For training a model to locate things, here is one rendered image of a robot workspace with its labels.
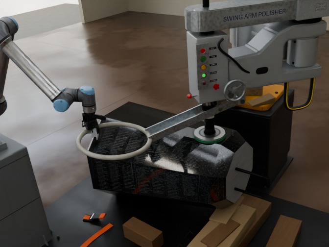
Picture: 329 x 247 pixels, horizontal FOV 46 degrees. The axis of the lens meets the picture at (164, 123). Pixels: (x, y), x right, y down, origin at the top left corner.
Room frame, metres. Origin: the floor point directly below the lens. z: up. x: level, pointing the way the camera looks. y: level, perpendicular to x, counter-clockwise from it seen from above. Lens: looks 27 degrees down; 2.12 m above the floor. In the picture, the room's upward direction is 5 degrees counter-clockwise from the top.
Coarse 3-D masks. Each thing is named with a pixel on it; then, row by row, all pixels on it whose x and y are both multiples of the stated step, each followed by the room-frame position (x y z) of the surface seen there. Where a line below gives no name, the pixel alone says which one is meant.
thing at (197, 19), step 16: (240, 0) 2.44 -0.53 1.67; (256, 0) 2.39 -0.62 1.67; (272, 0) 2.35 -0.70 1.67; (288, 0) 2.33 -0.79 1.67; (304, 0) 2.33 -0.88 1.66; (320, 0) 2.35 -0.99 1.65; (192, 16) 2.25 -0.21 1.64; (208, 16) 2.23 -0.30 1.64; (224, 16) 2.24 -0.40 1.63; (240, 16) 2.26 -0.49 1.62; (256, 16) 2.28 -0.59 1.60; (272, 16) 2.30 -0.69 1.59; (288, 16) 2.33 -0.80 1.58; (304, 16) 2.33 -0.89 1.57; (320, 16) 2.35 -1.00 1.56; (208, 32) 2.29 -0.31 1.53
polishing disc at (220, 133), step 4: (200, 128) 2.40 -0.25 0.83; (204, 128) 2.40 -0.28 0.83; (216, 128) 2.38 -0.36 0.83; (220, 128) 2.38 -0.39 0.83; (196, 132) 2.35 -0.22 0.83; (200, 132) 2.35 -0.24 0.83; (216, 132) 2.33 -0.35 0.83; (220, 132) 2.32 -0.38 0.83; (224, 132) 2.32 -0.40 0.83; (196, 136) 2.30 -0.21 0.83; (200, 136) 2.29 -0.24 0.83; (204, 136) 2.29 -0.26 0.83; (208, 136) 2.28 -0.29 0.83; (212, 136) 2.28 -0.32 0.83; (216, 136) 2.27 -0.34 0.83; (220, 136) 2.27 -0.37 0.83; (204, 140) 2.24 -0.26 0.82; (208, 140) 2.24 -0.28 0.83; (212, 140) 2.23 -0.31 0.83; (216, 140) 2.24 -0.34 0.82
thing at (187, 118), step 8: (232, 96) 2.42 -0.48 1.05; (200, 104) 2.39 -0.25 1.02; (224, 104) 2.30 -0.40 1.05; (232, 104) 2.31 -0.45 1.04; (184, 112) 2.36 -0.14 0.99; (192, 112) 2.37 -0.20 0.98; (208, 112) 2.27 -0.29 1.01; (216, 112) 2.29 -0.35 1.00; (168, 120) 2.33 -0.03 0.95; (176, 120) 2.34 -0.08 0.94; (184, 120) 2.25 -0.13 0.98; (192, 120) 2.25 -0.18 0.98; (200, 120) 2.26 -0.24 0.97; (152, 128) 2.31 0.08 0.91; (160, 128) 2.32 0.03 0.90; (168, 128) 2.22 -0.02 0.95; (176, 128) 2.23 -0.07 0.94; (152, 136) 2.20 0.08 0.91; (160, 136) 2.21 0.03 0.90
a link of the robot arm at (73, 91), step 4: (64, 88) 2.40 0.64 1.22; (68, 88) 2.40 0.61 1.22; (72, 88) 2.40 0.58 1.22; (76, 88) 2.40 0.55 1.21; (64, 92) 2.34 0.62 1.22; (68, 92) 2.34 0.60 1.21; (72, 92) 2.36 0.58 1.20; (76, 92) 2.36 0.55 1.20; (72, 96) 2.33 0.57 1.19; (76, 96) 2.34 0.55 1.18; (76, 100) 2.35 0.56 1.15
